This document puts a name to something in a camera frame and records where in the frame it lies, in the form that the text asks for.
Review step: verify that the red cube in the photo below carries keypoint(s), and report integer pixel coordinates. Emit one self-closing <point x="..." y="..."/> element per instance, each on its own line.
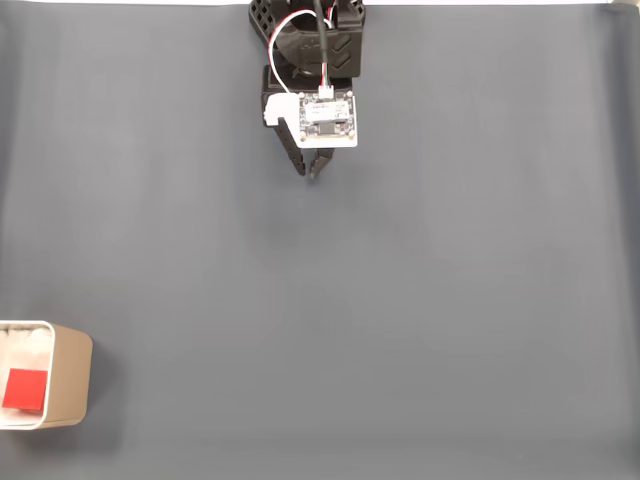
<point x="25" y="390"/>

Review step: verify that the tan box with white rim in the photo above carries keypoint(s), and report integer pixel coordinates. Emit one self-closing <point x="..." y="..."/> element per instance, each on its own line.
<point x="70" y="375"/>

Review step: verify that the dark grey table mat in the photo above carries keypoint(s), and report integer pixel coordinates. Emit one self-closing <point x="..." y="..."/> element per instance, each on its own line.
<point x="350" y="300"/>

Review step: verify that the white soft padding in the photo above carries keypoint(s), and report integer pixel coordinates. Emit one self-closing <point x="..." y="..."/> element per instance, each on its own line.
<point x="25" y="345"/>

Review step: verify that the camera board on white bracket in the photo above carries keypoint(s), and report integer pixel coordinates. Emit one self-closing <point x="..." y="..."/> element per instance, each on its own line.
<point x="327" y="120"/>

